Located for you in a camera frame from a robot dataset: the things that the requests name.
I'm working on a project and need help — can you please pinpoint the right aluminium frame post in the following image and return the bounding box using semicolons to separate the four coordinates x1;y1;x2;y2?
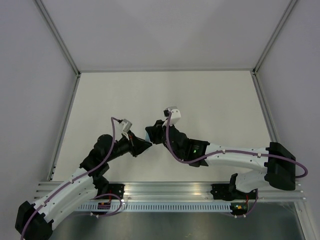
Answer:
251;0;299;76

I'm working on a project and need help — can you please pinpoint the light blue eraser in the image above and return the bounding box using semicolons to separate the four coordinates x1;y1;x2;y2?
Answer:
145;133;152;143

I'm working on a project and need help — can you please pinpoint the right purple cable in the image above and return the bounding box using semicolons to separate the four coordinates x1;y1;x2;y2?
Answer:
166;111;309;179

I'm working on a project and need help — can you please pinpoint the white slotted cable duct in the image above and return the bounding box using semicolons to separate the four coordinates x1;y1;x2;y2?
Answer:
76;201;232;213

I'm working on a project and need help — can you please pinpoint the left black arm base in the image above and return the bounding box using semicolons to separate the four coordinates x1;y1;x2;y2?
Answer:
93;176;125;201

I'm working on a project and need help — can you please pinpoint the left aluminium frame post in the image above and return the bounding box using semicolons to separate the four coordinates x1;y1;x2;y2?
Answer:
33;0;81;77

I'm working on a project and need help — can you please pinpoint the aluminium mounting rail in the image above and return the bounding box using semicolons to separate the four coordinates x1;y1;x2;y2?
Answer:
33;181;307;201

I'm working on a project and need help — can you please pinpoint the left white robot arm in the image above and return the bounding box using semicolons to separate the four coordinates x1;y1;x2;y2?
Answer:
15;132;152;240

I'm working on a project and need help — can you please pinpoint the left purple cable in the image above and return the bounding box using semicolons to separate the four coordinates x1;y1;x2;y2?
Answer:
20;116;123;237

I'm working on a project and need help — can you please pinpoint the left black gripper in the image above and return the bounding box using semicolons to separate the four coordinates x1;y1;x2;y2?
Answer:
105;130;152;162

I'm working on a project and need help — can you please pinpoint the aluminium frame post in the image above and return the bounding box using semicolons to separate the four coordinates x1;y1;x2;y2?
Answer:
33;0;81;77
251;0;299;76

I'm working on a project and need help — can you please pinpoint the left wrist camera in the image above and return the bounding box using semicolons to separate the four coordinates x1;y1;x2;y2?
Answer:
118;118;132;137

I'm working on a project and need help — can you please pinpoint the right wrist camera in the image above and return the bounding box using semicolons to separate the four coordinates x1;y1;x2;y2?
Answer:
162;106;181;127

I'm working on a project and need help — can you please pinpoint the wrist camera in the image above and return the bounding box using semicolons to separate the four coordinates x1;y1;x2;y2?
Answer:
118;118;132;137
162;106;181;127

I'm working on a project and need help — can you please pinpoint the purple cable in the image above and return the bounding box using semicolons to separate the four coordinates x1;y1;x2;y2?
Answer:
20;116;123;237
166;111;309;179

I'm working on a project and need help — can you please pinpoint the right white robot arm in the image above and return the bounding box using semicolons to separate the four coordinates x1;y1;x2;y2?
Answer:
145;120;296;199

